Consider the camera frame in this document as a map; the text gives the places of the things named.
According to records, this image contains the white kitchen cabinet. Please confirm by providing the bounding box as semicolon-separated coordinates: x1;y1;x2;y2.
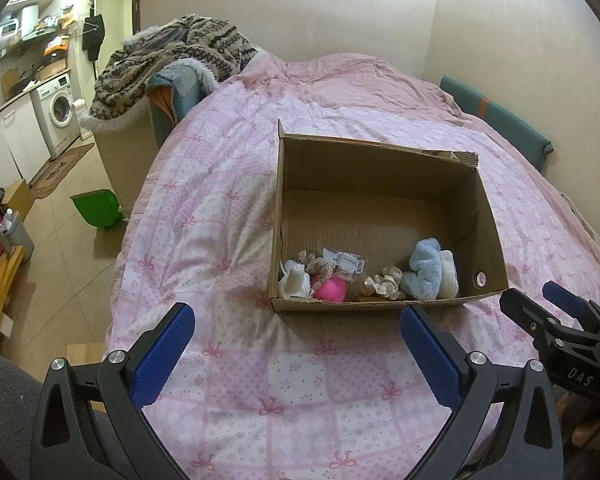
0;92;51;188

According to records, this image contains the white cylinder heater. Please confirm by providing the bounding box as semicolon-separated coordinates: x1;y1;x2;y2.
20;4;41;36

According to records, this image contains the pink printed quilt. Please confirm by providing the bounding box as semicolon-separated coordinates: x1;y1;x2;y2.
105;52;600;480

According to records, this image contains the brown cardboard box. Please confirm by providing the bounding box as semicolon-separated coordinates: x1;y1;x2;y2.
270;119;510;313

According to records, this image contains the patterned fur-trimmed coat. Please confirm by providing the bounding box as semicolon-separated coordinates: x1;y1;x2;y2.
80;15;258;133

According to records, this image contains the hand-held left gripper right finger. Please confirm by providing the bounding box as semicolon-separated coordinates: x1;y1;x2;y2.
399;305;566;480

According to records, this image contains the beige bed footboard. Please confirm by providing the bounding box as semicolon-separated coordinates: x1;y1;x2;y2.
92;120;156;211

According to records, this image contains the white fluffy scrunchie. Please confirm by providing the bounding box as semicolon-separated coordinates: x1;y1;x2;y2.
278;259;313;298

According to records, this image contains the small cardboard box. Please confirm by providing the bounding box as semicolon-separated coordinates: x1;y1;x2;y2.
1;179;36;221

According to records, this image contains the clear plastic packet with label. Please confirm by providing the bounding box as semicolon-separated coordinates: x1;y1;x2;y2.
325;247;366;278

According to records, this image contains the grey bin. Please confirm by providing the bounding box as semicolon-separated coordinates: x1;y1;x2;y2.
0;208;35;263

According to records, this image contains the white washing machine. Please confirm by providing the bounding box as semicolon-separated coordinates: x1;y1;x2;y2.
31;74;81;158

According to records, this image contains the black hanging jacket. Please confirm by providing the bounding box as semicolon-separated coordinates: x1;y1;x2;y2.
81;13;106;62

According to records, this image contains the person's left leg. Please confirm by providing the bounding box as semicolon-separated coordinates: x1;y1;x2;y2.
0;349;111;480

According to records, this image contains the green dustpan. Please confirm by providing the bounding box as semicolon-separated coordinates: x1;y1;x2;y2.
71;188;126;231

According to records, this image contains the wooden chair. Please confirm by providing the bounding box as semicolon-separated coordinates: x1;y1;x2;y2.
0;222;26;351

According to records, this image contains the blue fluffy scrunchie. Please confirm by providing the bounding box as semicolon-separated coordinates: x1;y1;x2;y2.
400;238;443;301

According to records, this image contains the brown door mat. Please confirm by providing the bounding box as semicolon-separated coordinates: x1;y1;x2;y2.
29;142;96;201

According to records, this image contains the cream satin scrunchie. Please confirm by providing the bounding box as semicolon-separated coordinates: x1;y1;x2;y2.
365;266;403;297

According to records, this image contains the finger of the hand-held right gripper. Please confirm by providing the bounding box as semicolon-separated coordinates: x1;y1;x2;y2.
499;288;556;345
541;281;600;331

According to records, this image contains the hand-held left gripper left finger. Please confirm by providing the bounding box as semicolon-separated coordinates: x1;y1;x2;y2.
30;302;196;480

